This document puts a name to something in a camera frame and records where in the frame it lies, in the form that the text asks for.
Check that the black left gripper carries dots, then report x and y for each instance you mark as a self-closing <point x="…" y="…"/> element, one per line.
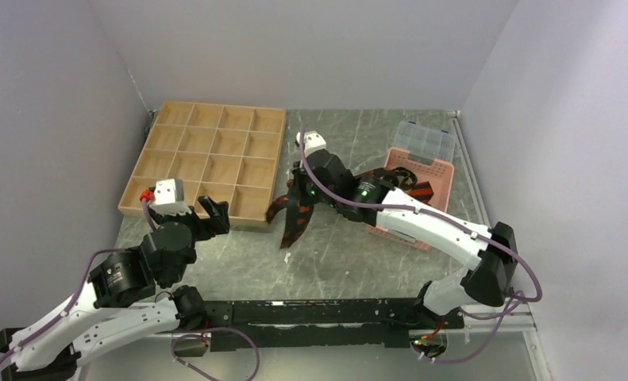
<point x="208" y="228"/>

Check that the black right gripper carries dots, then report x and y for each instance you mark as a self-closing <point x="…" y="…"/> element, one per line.
<point x="299" y="176"/>

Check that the black tie orange flowers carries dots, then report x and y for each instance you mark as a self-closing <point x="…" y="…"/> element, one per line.
<point x="372" y="187"/>

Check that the pink perforated plastic basket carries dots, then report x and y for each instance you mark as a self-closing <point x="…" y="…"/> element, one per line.
<point x="439" y="173"/>

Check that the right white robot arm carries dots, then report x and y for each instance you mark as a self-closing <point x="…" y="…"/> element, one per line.
<point x="487" y="261"/>

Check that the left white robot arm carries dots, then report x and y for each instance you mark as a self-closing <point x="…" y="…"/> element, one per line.
<point x="109" y="307"/>

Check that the wooden compartment tray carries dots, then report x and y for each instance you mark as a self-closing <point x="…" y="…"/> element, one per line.
<point x="230" y="153"/>

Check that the red striped tie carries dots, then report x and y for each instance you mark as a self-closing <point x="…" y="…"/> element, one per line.
<point x="422" y="192"/>

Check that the clear plastic organizer box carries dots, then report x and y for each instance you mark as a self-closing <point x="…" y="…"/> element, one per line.
<point x="425" y="142"/>

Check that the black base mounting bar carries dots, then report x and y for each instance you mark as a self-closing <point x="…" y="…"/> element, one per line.
<point x="313" y="321"/>

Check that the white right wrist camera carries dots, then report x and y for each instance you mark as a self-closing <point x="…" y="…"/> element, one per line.
<point x="309" y="142"/>

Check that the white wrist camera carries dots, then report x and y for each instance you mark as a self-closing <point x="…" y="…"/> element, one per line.
<point x="164" y="192"/>
<point x="309" y="142"/>

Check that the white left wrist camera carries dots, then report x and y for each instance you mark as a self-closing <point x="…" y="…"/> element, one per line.
<point x="164" y="192"/>

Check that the aluminium frame rail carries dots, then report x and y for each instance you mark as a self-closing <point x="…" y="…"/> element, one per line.
<point x="503" y="321"/>

